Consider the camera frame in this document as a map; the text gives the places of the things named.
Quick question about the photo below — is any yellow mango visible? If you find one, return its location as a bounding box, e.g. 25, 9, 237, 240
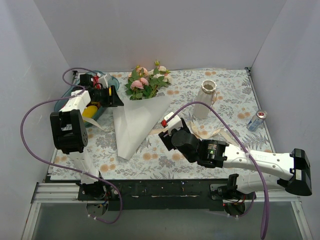
82, 105, 98, 122

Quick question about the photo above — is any white wrapping paper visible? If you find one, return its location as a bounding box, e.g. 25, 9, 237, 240
113, 96, 172, 160

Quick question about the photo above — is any white ribbed ceramic vase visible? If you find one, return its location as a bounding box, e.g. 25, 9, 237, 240
193, 79, 217, 119

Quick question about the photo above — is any blue and white drink can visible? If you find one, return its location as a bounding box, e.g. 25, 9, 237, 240
246, 110, 268, 132

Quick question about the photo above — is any cream printed ribbon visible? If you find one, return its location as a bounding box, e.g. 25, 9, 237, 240
82, 116, 240, 146

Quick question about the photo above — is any aluminium frame rail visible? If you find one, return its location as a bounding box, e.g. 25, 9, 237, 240
31, 183, 81, 204

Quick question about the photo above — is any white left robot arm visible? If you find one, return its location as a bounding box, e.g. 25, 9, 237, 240
50, 72, 124, 200

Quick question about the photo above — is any teal plastic fruit tray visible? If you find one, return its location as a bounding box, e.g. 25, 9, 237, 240
54, 71, 120, 127

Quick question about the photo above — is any pink flower bouquet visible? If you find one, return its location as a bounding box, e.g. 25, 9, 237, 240
124, 60, 173, 101

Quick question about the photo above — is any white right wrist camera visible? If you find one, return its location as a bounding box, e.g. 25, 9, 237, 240
161, 112, 183, 136

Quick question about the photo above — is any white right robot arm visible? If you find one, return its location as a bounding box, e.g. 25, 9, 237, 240
158, 117, 312, 200

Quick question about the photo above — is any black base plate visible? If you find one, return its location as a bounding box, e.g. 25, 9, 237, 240
69, 178, 256, 215

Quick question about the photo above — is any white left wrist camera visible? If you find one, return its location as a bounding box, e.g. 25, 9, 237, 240
98, 73, 112, 89

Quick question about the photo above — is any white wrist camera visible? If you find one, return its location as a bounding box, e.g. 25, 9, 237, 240
98, 73, 112, 89
161, 112, 183, 136

